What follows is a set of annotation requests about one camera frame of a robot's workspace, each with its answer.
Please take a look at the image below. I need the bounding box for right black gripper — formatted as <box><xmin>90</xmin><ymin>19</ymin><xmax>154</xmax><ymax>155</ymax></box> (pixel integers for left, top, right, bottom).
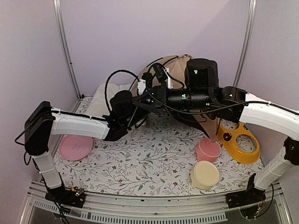
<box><xmin>134</xmin><ymin>79</ymin><xmax>211</xmax><ymax>115</ymax></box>

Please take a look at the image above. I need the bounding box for white pet cushion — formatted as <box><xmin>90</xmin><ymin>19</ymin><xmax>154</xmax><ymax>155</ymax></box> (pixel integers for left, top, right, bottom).
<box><xmin>85</xmin><ymin>83</ymin><xmax>137</xmax><ymax>118</ymax></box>

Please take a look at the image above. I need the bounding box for beige fabric pet tent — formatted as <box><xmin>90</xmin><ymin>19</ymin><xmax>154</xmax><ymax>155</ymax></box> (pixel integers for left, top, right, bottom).
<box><xmin>138</xmin><ymin>54</ymin><xmax>219</xmax><ymax>142</ymax></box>

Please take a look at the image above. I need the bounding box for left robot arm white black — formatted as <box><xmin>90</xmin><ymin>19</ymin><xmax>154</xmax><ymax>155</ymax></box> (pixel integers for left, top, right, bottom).
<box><xmin>14</xmin><ymin>90</ymin><xmax>149</xmax><ymax>205</ymax></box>

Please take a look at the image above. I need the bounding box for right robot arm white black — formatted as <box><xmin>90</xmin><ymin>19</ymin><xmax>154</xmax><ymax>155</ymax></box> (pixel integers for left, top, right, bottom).
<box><xmin>133</xmin><ymin>58</ymin><xmax>299</xmax><ymax>208</ymax></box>

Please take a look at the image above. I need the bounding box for pink footed pet bowl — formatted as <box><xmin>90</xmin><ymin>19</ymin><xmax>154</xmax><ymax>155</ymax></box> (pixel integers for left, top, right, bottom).
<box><xmin>194</xmin><ymin>138</ymin><xmax>221</xmax><ymax>162</ymax></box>

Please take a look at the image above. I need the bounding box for cream footed pet bowl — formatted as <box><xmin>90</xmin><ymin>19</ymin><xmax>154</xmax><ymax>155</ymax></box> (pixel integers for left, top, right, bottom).
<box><xmin>190</xmin><ymin>161</ymin><xmax>220</xmax><ymax>190</ymax></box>

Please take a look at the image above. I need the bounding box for floral patterned table mat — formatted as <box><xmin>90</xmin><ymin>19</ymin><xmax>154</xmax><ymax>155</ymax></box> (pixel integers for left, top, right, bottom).
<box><xmin>45</xmin><ymin>95</ymin><xmax>264</xmax><ymax>196</ymax></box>

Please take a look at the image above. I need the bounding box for pink round plate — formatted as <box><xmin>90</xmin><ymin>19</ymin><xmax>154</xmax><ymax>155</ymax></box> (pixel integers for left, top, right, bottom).
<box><xmin>59</xmin><ymin>135</ymin><xmax>93</xmax><ymax>161</ymax></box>

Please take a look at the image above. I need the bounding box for yellow double bowl holder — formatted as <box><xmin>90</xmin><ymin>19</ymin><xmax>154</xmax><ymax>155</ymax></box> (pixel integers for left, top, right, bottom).
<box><xmin>217</xmin><ymin>120</ymin><xmax>261</xmax><ymax>165</ymax></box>

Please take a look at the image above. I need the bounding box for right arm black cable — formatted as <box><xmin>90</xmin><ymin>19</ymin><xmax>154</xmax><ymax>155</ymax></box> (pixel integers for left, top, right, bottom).
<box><xmin>146</xmin><ymin>58</ymin><xmax>248</xmax><ymax>115</ymax></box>

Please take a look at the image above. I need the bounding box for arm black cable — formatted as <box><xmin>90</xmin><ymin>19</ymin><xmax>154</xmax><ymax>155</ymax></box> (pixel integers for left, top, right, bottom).
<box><xmin>104</xmin><ymin>69</ymin><xmax>141</xmax><ymax>115</ymax></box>
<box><xmin>146</xmin><ymin>58</ymin><xmax>248</xmax><ymax>115</ymax></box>

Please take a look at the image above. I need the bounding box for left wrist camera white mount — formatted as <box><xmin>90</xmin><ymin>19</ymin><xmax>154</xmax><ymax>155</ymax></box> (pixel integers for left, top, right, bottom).
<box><xmin>137</xmin><ymin>72</ymin><xmax>152</xmax><ymax>95</ymax></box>

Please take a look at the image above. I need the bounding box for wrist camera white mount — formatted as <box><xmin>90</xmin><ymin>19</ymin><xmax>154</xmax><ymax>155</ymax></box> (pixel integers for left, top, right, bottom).
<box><xmin>153</xmin><ymin>63</ymin><xmax>173</xmax><ymax>89</ymax></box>
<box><xmin>137</xmin><ymin>72</ymin><xmax>152</xmax><ymax>95</ymax></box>

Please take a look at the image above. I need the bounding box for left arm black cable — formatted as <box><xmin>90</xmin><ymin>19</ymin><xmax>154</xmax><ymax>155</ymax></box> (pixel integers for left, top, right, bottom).
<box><xmin>104</xmin><ymin>69</ymin><xmax>141</xmax><ymax>115</ymax></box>

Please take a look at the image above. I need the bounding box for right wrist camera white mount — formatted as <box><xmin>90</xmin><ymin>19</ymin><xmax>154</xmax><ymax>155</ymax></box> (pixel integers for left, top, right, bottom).
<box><xmin>153</xmin><ymin>63</ymin><xmax>173</xmax><ymax>89</ymax></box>

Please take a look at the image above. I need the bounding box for left aluminium frame post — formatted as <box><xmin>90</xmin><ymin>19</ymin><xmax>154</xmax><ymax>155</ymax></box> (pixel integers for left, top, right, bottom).
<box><xmin>53</xmin><ymin>0</ymin><xmax>82</xmax><ymax>99</ymax></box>

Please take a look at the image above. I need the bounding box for aluminium frame post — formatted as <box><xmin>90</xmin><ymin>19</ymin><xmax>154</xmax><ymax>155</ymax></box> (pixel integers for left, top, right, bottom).
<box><xmin>53</xmin><ymin>0</ymin><xmax>82</xmax><ymax>99</ymax></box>
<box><xmin>233</xmin><ymin>0</ymin><xmax>257</xmax><ymax>87</ymax></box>

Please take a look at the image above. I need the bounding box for front aluminium rail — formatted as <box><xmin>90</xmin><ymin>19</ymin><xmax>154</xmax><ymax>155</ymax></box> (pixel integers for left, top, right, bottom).
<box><xmin>20</xmin><ymin>181</ymin><xmax>295</xmax><ymax>224</ymax></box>

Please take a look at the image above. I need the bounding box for right aluminium frame post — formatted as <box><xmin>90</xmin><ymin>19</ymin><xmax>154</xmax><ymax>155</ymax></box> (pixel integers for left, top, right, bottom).
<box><xmin>233</xmin><ymin>0</ymin><xmax>257</xmax><ymax>87</ymax></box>

